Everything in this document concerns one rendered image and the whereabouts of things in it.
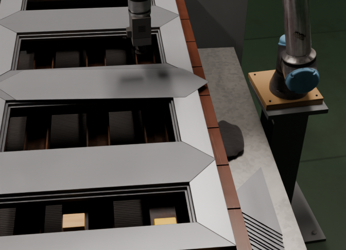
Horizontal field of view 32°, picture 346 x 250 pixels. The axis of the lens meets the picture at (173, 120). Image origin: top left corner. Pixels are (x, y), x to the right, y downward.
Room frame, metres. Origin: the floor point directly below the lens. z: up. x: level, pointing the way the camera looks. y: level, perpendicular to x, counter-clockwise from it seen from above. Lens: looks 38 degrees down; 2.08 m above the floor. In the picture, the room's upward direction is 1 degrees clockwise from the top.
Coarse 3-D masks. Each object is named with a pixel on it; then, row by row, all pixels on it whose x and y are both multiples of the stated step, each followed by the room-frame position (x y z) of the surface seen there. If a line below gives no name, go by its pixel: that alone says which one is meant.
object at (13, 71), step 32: (32, 0) 2.41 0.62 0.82; (64, 0) 2.43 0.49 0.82; (32, 32) 2.09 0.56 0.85; (64, 32) 2.11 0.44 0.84; (96, 32) 2.12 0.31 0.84; (160, 32) 2.12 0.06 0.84; (160, 64) 1.88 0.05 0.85; (0, 96) 1.66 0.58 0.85; (32, 192) 1.22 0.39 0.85; (64, 192) 1.23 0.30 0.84; (96, 192) 1.23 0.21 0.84; (128, 192) 1.24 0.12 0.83; (160, 192) 1.25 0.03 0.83
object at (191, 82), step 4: (184, 72) 1.83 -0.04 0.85; (188, 72) 1.83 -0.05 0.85; (184, 76) 1.81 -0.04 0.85; (188, 76) 1.81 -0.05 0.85; (192, 76) 1.81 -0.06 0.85; (196, 76) 1.81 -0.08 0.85; (184, 80) 1.78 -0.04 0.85; (188, 80) 1.78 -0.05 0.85; (192, 80) 1.78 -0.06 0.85; (196, 80) 1.78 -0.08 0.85; (184, 84) 1.76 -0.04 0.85; (188, 84) 1.76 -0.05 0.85; (192, 84) 1.76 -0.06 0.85; (196, 84) 1.76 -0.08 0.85; (184, 88) 1.73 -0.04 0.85; (188, 88) 1.74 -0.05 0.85; (192, 88) 1.74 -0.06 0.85; (196, 88) 1.74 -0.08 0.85; (184, 92) 1.71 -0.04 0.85; (188, 92) 1.71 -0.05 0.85; (192, 92) 1.71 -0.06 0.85
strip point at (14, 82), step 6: (12, 78) 1.77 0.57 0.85; (18, 78) 1.77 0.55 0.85; (0, 84) 1.73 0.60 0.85; (6, 84) 1.74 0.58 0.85; (12, 84) 1.74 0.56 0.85; (18, 84) 1.74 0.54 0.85; (6, 90) 1.70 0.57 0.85; (12, 90) 1.70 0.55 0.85; (18, 90) 1.70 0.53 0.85; (12, 96) 1.66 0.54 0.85
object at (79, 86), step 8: (72, 72) 1.82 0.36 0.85; (80, 72) 1.82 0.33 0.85; (88, 72) 1.82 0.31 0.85; (72, 80) 1.77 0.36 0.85; (80, 80) 1.77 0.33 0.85; (88, 80) 1.77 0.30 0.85; (72, 88) 1.72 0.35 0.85; (80, 88) 1.72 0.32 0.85; (88, 88) 1.72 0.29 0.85; (72, 96) 1.67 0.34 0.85; (80, 96) 1.67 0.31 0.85; (88, 96) 1.67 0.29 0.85
